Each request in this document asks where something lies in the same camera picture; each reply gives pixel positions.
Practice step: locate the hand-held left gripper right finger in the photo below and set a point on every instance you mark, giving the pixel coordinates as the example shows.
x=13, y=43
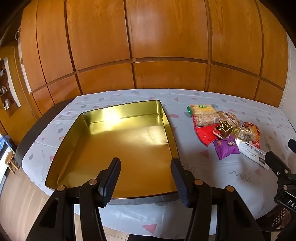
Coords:
x=182, y=183

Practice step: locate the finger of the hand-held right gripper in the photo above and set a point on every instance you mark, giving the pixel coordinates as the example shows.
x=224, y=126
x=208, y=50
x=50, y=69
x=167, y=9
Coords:
x=292, y=144
x=277, y=164

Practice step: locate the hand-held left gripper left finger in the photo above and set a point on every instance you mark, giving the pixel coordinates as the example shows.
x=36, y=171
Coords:
x=108, y=183

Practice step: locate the long white snack box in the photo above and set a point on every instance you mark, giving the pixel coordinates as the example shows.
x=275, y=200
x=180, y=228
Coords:
x=253, y=153

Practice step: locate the gold tin box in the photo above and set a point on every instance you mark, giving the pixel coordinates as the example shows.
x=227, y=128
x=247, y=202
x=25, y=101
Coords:
x=120, y=150

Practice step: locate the clear yellow seed bag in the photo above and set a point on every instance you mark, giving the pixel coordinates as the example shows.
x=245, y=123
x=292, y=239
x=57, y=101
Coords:
x=245, y=135

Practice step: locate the plain red snack packet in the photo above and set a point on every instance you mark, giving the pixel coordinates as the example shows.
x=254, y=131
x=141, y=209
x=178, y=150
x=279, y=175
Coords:
x=205, y=136

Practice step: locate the purple snack packet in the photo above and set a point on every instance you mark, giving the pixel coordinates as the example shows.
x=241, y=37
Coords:
x=226, y=148

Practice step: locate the small red candy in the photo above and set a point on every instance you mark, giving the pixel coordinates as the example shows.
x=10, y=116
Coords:
x=216, y=133

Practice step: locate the dark brown gold-label packet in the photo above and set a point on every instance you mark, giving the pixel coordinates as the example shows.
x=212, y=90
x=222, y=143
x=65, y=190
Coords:
x=224, y=130

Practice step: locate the sesame bar packet red ends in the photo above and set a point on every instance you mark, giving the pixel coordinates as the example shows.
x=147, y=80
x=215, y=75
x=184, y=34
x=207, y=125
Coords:
x=205, y=119

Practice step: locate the beige round pastry packet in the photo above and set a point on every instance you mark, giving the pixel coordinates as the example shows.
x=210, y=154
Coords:
x=229, y=117

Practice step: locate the green cracker packet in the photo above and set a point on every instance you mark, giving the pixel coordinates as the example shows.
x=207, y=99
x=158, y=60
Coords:
x=202, y=108

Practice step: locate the dark woven chair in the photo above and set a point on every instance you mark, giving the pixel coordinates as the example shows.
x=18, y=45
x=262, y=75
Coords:
x=277, y=219

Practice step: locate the black table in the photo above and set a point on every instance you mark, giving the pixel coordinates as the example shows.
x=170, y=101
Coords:
x=34, y=136

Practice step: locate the small wooden stool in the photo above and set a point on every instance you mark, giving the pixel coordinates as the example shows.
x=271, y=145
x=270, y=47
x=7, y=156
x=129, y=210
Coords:
x=11, y=161

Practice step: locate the white low cabinet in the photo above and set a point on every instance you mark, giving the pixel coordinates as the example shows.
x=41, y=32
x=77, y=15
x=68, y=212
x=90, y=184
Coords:
x=1, y=166

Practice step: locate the wooden door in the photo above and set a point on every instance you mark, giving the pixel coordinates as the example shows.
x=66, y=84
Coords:
x=16, y=125

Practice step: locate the blue checked cloth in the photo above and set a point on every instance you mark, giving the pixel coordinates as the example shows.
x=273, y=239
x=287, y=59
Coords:
x=3, y=143

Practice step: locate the group of small bottles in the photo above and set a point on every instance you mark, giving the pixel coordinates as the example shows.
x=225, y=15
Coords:
x=6, y=102

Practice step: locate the wooden panelled cabinet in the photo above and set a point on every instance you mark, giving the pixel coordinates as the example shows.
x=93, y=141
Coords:
x=150, y=46

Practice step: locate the wall niche shelf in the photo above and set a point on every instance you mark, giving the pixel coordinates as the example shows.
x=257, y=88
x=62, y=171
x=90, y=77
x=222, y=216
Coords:
x=8, y=92

